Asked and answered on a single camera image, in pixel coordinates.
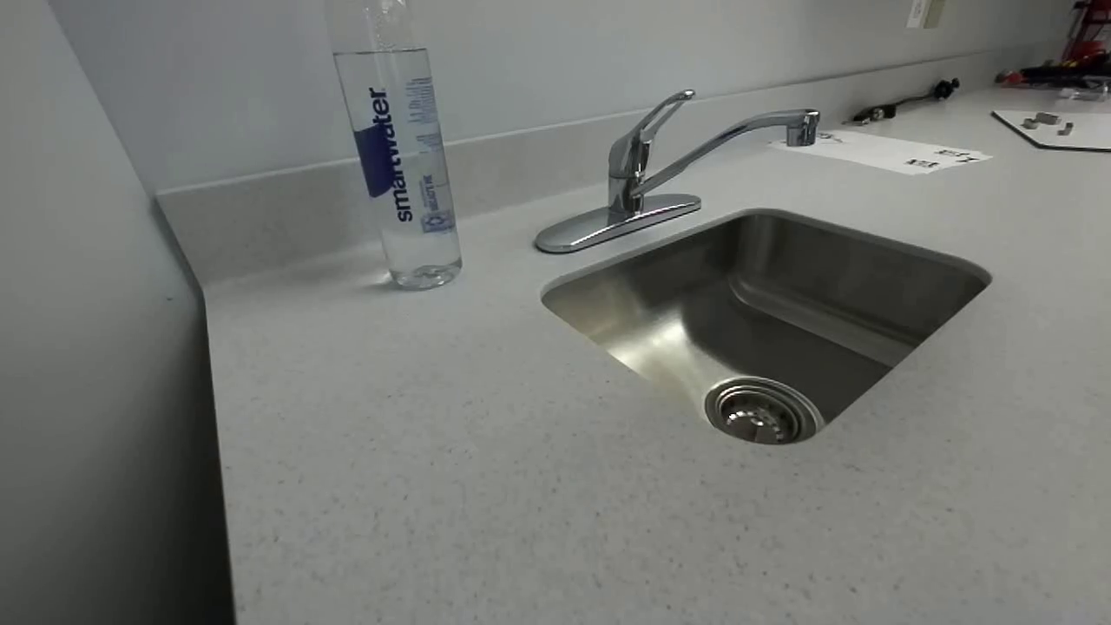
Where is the red black device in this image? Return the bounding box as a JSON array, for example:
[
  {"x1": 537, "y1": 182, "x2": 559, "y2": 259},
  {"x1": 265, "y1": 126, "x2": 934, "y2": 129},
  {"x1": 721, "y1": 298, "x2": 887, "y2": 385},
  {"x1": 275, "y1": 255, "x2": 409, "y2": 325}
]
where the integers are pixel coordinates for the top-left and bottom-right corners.
[{"x1": 996, "y1": 0, "x2": 1111, "y2": 91}]

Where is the chrome sink faucet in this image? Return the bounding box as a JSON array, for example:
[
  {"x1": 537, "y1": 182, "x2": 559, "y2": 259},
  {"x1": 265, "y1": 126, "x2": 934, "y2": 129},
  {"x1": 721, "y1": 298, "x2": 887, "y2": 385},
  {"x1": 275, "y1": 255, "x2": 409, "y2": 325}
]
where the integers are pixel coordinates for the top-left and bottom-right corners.
[{"x1": 536, "y1": 86, "x2": 823, "y2": 253}]

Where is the white wall outlet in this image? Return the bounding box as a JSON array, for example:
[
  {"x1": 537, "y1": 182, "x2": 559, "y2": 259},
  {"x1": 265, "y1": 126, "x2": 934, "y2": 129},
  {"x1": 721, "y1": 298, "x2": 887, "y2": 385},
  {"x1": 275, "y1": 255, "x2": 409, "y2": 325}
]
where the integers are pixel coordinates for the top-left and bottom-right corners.
[{"x1": 906, "y1": 0, "x2": 944, "y2": 27}]

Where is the white paper sheet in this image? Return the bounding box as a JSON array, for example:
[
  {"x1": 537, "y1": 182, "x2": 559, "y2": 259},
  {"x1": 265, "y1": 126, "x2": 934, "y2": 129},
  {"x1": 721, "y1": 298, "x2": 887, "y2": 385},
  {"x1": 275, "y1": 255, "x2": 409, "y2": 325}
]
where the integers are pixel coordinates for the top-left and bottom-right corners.
[{"x1": 795, "y1": 129, "x2": 986, "y2": 175}]

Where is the black tool on counter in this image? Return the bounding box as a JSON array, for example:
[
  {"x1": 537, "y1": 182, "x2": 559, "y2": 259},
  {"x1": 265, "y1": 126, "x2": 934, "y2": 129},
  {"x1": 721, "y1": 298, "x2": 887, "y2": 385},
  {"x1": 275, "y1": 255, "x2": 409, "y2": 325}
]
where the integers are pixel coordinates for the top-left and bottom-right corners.
[{"x1": 847, "y1": 81, "x2": 961, "y2": 126}]

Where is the metal sink drain strainer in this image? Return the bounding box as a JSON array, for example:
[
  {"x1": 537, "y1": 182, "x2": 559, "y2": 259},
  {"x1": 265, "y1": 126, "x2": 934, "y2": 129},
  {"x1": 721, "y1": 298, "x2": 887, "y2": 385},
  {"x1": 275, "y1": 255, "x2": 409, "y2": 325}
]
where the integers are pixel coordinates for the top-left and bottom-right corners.
[{"x1": 705, "y1": 373, "x2": 825, "y2": 445}]

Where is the stainless steel sink basin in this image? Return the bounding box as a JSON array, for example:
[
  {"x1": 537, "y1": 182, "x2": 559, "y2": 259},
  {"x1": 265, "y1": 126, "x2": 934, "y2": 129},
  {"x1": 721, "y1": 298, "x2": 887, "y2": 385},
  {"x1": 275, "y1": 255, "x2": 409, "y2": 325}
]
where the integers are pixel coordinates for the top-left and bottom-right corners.
[{"x1": 541, "y1": 208, "x2": 994, "y2": 437}]

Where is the clear smartwater bottle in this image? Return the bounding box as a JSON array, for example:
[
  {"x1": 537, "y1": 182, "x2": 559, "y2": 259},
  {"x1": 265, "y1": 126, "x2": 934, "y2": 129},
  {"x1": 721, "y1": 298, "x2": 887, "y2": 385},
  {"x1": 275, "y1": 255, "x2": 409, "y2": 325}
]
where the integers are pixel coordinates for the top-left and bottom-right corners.
[{"x1": 327, "y1": 0, "x2": 462, "y2": 290}]

